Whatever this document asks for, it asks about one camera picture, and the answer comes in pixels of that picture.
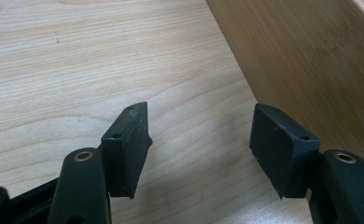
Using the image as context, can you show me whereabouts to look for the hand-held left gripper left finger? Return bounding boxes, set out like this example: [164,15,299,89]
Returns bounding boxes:
[100,101,154,200]

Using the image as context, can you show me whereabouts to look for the wooden side panel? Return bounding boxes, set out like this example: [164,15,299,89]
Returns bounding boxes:
[205,0,364,175]

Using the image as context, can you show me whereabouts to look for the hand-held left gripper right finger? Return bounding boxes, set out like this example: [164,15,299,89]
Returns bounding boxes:
[248,103,322,200]

